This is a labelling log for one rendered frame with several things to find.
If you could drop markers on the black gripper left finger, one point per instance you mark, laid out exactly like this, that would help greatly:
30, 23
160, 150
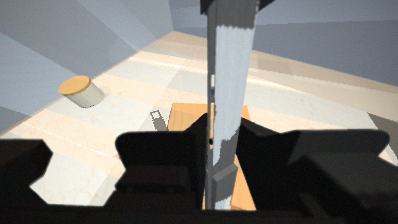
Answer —
169, 148

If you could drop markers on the wooden board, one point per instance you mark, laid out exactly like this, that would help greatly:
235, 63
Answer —
185, 114

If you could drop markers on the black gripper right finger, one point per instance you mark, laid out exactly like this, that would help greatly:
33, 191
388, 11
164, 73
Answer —
268, 158

